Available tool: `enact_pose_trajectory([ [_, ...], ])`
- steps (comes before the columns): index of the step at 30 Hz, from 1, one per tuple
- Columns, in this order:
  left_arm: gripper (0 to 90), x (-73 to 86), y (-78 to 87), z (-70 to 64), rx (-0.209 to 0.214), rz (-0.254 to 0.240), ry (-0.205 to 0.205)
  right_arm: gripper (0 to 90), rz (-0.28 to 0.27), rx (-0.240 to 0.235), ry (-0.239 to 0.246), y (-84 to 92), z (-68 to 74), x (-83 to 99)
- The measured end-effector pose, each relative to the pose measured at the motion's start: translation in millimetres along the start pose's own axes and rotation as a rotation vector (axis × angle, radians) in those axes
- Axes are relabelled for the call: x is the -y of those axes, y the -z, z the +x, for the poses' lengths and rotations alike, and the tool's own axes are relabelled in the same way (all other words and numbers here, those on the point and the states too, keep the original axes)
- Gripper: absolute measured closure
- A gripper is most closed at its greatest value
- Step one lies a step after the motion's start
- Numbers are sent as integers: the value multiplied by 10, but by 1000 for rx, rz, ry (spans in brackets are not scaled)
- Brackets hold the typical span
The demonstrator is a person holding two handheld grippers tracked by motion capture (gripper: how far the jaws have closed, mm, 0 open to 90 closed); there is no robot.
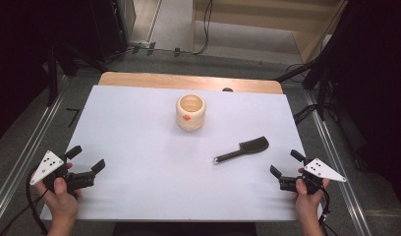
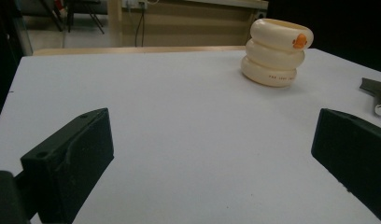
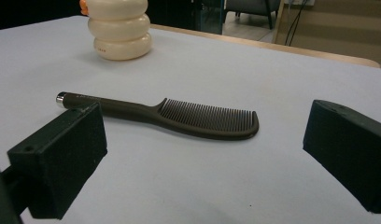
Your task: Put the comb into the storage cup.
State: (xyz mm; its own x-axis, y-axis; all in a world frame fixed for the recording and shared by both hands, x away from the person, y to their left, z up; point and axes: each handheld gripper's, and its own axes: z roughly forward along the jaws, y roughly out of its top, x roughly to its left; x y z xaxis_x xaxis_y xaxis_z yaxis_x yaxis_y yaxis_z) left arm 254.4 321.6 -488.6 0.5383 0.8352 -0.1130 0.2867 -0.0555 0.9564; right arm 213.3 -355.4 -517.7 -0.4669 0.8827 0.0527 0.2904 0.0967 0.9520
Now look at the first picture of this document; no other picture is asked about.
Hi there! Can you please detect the metal floor rail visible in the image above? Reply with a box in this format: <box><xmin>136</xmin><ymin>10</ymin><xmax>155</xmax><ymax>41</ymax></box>
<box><xmin>0</xmin><ymin>74</ymin><xmax>69</xmax><ymax>227</ymax></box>
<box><xmin>303</xmin><ymin>89</ymin><xmax>373</xmax><ymax>236</ymax></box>

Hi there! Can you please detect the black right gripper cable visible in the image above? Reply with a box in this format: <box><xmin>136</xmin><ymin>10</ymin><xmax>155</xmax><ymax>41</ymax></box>
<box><xmin>317</xmin><ymin>186</ymin><xmax>339</xmax><ymax>236</ymax></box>

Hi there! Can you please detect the cream ringed cup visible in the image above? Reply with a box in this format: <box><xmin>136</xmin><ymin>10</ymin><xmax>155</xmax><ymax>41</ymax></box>
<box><xmin>175</xmin><ymin>93</ymin><xmax>207</xmax><ymax>133</ymax></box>

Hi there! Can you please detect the black curtain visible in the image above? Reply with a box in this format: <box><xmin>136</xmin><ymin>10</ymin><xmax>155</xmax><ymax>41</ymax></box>
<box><xmin>319</xmin><ymin>0</ymin><xmax>401</xmax><ymax>214</ymax></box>
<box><xmin>0</xmin><ymin>0</ymin><xmax>129</xmax><ymax>148</ymax></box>

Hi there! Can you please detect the black hanging cable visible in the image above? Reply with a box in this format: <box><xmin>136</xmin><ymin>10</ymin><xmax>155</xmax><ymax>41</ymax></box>
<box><xmin>192</xmin><ymin>0</ymin><xmax>213</xmax><ymax>56</ymax></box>

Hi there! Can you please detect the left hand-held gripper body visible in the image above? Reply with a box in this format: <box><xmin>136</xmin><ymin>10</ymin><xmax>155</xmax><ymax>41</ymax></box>
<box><xmin>29</xmin><ymin>149</ymin><xmax>97</xmax><ymax>195</ymax></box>

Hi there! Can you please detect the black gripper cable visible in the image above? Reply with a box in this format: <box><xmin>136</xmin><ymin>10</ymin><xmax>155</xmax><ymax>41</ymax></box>
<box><xmin>0</xmin><ymin>166</ymin><xmax>49</xmax><ymax>236</ymax></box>
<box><xmin>317</xmin><ymin>186</ymin><xmax>339</xmax><ymax>236</ymax></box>

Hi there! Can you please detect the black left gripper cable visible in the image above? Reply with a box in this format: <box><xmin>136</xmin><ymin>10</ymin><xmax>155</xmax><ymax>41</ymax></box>
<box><xmin>0</xmin><ymin>166</ymin><xmax>49</xmax><ymax>236</ymax></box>

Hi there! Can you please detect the white board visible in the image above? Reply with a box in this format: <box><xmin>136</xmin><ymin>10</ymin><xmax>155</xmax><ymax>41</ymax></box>
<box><xmin>39</xmin><ymin>85</ymin><xmax>323</xmax><ymax>222</ymax></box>

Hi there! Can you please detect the person's right hand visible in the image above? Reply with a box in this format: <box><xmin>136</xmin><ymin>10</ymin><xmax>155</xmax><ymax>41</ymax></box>
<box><xmin>292</xmin><ymin>167</ymin><xmax>331</xmax><ymax>220</ymax></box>

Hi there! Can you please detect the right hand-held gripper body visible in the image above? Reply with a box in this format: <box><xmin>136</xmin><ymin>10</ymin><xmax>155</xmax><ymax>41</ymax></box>
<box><xmin>279</xmin><ymin>157</ymin><xmax>348</xmax><ymax>196</ymax></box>

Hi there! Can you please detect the wooden table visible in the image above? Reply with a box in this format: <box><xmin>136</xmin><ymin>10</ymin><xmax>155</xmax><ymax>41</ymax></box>
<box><xmin>98</xmin><ymin>72</ymin><xmax>284</xmax><ymax>95</ymax></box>

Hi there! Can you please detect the black metal stand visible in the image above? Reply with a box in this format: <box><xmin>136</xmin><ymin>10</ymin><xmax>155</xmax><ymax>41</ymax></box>
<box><xmin>275</xmin><ymin>32</ymin><xmax>344</xmax><ymax>122</ymax></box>
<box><xmin>40</xmin><ymin>42</ymin><xmax>108</xmax><ymax>107</ymax></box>

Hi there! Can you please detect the black floor cable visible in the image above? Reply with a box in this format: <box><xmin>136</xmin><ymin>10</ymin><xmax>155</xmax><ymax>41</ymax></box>
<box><xmin>292</xmin><ymin>103</ymin><xmax>319</xmax><ymax>126</ymax></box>

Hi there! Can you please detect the person's left hand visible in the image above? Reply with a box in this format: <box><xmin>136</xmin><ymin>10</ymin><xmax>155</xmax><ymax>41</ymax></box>
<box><xmin>33</xmin><ymin>162</ymin><xmax>83</xmax><ymax>222</ymax></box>

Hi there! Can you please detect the beige wooden shelf unit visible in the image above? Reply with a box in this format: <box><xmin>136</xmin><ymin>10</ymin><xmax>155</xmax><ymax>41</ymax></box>
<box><xmin>191</xmin><ymin>0</ymin><xmax>350</xmax><ymax>64</ymax></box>

